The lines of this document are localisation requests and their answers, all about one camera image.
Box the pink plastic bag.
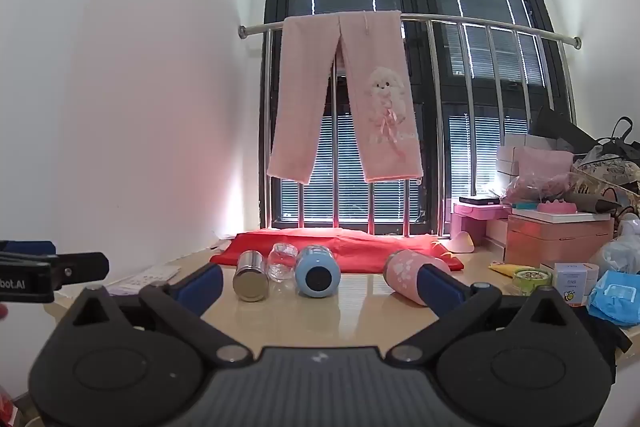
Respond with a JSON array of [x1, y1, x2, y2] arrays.
[[504, 146, 577, 204]]

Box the pink crown-shaped item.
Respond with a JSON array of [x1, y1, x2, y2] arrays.
[[536, 201, 577, 216]]

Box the green tape roll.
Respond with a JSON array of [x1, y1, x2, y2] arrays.
[[513, 267, 553, 296]]

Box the small white carton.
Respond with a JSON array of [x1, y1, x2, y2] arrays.
[[553, 262, 600, 308]]

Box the red cloth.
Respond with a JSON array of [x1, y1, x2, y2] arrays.
[[209, 228, 464, 274]]

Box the red item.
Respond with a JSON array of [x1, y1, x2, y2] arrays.
[[0, 386, 22, 427]]

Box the clear glass cup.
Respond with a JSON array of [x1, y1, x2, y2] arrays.
[[267, 242, 301, 284]]

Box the yellow packet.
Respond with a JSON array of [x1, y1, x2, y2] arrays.
[[488, 260, 522, 279]]

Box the stainless steel cup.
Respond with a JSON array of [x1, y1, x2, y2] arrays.
[[233, 250, 271, 303]]

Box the blue cup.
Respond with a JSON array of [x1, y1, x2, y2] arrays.
[[294, 245, 343, 298]]

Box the metal window railing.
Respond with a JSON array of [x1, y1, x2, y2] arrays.
[[238, 13, 583, 241]]

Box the black cloth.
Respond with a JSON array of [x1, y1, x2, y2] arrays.
[[574, 306, 634, 380]]

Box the small pink storage box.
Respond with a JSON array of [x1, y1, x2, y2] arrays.
[[452, 200, 512, 248]]

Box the clear plastic bag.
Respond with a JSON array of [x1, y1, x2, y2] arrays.
[[596, 213, 640, 279]]

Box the floral patterned bag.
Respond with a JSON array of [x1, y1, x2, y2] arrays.
[[571, 156, 640, 208]]

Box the stack of white boxes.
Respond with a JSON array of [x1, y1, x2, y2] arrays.
[[495, 134, 543, 194]]

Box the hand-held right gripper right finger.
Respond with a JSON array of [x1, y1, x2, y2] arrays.
[[387, 264, 577, 367]]

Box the black handbag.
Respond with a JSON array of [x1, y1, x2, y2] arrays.
[[594, 116, 640, 148]]

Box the large pink box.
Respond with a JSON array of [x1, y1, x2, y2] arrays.
[[504, 213, 615, 269]]

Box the black cardboard sheet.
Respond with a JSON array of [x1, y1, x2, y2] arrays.
[[529, 106, 598, 154]]

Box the blue wet wipes packet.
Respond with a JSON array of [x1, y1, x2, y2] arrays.
[[586, 270, 640, 327]]

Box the white paper sheets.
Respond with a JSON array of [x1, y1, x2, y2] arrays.
[[106, 264, 181, 297]]

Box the pink fan-shaped item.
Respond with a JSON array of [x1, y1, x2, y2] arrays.
[[444, 231, 476, 254]]

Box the flat white box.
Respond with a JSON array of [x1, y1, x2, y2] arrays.
[[511, 206, 613, 224]]

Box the pink floral cup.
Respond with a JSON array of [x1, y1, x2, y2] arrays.
[[383, 250, 452, 307]]

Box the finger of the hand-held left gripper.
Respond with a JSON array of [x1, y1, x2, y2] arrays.
[[0, 240, 110, 292]]

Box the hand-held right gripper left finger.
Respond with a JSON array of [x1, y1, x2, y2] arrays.
[[70, 264, 254, 367]]

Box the pink pants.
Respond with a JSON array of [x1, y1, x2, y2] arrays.
[[266, 10, 424, 186]]

